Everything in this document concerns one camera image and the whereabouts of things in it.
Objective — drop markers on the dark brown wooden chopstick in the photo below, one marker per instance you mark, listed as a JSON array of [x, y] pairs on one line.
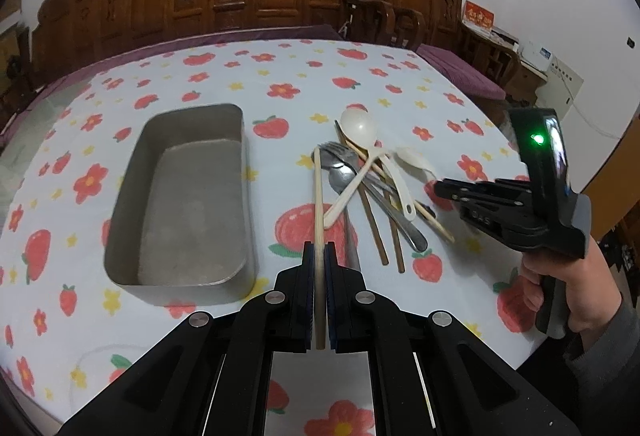
[[373, 227]]

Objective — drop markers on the large white plastic spoon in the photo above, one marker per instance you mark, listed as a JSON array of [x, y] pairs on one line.
[[356, 126]]

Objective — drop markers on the white plastic fork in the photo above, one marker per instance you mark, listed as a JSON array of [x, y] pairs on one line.
[[412, 165]]

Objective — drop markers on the light bamboo chopstick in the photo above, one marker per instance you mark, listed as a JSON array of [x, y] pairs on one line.
[[425, 213], [319, 294]]

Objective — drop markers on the purple bench cushion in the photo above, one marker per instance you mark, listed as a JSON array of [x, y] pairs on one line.
[[460, 73]]

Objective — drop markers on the red wall sign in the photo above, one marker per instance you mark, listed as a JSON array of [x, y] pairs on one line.
[[477, 15]]

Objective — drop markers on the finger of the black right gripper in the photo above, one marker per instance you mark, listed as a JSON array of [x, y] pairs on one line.
[[449, 187], [494, 199]]

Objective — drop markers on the strawberry flower tablecloth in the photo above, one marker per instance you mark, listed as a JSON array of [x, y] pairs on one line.
[[67, 331]]

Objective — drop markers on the metal rectangular tray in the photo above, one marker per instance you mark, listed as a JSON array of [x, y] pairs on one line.
[[181, 230]]

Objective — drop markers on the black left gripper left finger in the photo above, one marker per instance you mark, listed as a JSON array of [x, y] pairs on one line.
[[295, 315]]

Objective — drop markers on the steel fork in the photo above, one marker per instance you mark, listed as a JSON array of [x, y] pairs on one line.
[[343, 166]]

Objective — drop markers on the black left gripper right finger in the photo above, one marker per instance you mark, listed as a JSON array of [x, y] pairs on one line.
[[347, 318]]

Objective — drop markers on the person's right hand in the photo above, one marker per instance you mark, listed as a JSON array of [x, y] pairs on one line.
[[592, 294]]

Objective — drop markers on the right forearm grey sleeve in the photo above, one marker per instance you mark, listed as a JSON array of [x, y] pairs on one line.
[[596, 388]]

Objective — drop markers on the carved wooden armchair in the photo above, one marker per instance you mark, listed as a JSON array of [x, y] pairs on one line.
[[404, 24]]

